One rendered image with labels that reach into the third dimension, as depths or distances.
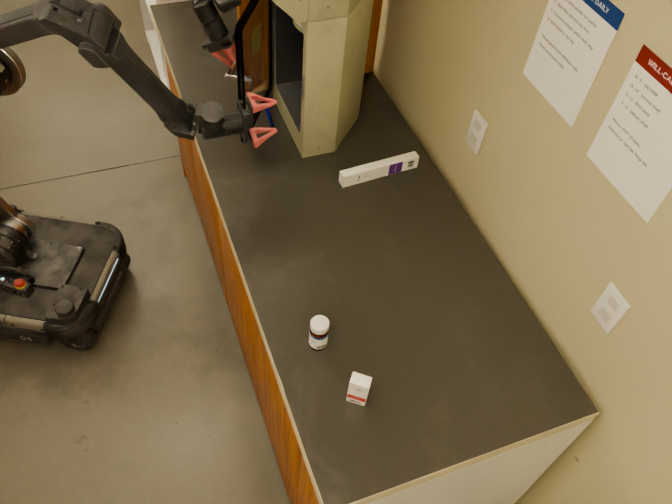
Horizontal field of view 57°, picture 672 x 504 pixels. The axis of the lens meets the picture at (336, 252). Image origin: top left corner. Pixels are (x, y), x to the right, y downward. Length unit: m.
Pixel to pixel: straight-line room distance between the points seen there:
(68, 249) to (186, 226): 0.60
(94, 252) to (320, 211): 1.19
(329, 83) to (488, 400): 0.97
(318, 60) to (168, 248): 1.48
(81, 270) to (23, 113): 1.42
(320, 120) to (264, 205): 0.31
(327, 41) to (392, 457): 1.07
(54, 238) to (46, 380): 0.58
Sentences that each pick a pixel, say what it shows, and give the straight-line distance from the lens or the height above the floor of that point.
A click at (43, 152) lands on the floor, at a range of 3.60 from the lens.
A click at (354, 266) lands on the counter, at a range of 1.71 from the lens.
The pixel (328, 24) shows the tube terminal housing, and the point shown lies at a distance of 1.73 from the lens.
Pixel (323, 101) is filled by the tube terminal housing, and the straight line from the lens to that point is 1.87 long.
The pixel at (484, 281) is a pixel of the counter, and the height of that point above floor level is 0.94.
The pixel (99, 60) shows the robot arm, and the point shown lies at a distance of 1.41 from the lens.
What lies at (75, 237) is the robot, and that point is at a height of 0.24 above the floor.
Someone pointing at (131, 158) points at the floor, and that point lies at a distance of 3.45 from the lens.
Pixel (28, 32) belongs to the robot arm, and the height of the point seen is 1.54.
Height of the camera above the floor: 2.29
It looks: 51 degrees down
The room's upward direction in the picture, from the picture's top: 7 degrees clockwise
